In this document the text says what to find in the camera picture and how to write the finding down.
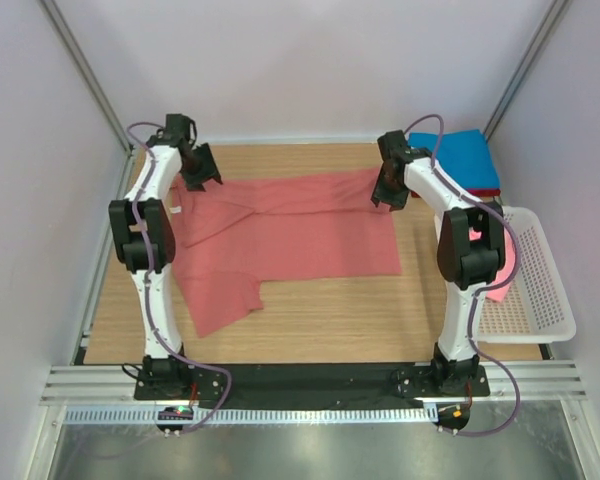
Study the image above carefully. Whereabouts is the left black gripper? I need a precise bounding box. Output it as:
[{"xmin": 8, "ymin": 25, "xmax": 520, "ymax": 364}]
[{"xmin": 181, "ymin": 144, "xmax": 222, "ymax": 193}]

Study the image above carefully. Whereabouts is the salmon pink t-shirt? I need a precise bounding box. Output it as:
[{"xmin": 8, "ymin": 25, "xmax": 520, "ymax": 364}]
[{"xmin": 170, "ymin": 169, "xmax": 402, "ymax": 337}]

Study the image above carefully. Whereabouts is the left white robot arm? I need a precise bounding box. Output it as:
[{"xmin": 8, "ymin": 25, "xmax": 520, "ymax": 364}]
[{"xmin": 108, "ymin": 113, "xmax": 231, "ymax": 401}]

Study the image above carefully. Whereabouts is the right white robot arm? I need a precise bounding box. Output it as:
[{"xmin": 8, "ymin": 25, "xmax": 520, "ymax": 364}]
[{"xmin": 371, "ymin": 130, "xmax": 506, "ymax": 396}]

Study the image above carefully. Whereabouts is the folded blue t-shirt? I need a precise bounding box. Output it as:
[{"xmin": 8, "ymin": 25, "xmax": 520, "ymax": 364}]
[{"xmin": 436, "ymin": 129, "xmax": 501, "ymax": 190}]

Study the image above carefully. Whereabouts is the folded red t-shirt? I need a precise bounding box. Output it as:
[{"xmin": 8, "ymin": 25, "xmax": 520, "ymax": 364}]
[{"xmin": 410, "ymin": 187, "xmax": 501, "ymax": 198}]

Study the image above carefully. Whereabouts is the bright pink t-shirt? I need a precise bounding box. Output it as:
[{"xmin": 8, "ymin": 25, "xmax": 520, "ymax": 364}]
[{"xmin": 486, "ymin": 230, "xmax": 516, "ymax": 303}]

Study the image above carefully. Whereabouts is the white plastic basket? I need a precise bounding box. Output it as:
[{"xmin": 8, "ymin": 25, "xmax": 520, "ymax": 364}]
[{"xmin": 473, "ymin": 206, "xmax": 576, "ymax": 344}]

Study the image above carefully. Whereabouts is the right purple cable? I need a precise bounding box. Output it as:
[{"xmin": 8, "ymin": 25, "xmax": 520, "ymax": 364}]
[{"xmin": 407, "ymin": 114, "xmax": 524, "ymax": 437}]

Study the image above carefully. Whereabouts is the purple cable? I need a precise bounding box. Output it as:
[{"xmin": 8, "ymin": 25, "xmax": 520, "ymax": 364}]
[
  {"xmin": 126, "ymin": 121, "xmax": 234, "ymax": 436},
  {"xmin": 407, "ymin": 114, "xmax": 524, "ymax": 437}
]

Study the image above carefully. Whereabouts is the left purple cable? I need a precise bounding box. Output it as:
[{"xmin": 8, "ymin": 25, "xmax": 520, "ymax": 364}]
[{"xmin": 126, "ymin": 121, "xmax": 234, "ymax": 436}]

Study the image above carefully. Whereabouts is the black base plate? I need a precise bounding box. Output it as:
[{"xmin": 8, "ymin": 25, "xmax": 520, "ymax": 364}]
[{"xmin": 130, "ymin": 360, "xmax": 490, "ymax": 408}]

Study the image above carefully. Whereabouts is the white slotted cable duct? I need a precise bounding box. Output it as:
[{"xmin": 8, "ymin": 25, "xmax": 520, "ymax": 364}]
[{"xmin": 64, "ymin": 404, "xmax": 438, "ymax": 426}]

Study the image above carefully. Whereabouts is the aluminium frame rail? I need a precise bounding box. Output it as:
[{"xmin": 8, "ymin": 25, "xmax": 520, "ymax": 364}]
[{"xmin": 39, "ymin": 360, "xmax": 587, "ymax": 406}]

